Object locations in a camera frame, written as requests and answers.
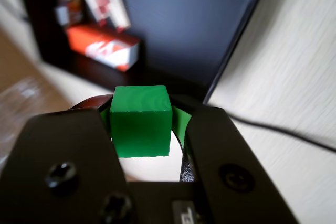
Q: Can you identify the black shelf unit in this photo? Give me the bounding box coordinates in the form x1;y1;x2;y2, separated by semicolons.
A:
15;0;148;92

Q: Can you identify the thin black cable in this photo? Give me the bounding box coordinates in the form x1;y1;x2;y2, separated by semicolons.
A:
227;114;336;153

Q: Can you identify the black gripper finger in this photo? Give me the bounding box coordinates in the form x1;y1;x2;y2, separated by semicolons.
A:
0;93;137;224
170;94;300;224

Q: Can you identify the colourful small package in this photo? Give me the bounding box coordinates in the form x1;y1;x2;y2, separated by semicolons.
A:
54;0;85;27

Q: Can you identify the green wooden cube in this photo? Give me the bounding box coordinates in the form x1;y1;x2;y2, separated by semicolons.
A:
109;84;173;158

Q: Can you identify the dark monitor screen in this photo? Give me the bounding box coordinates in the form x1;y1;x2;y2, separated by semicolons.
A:
119;0;271;105

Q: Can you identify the orange and white box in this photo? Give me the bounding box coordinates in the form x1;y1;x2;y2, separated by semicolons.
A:
65;24;140;72

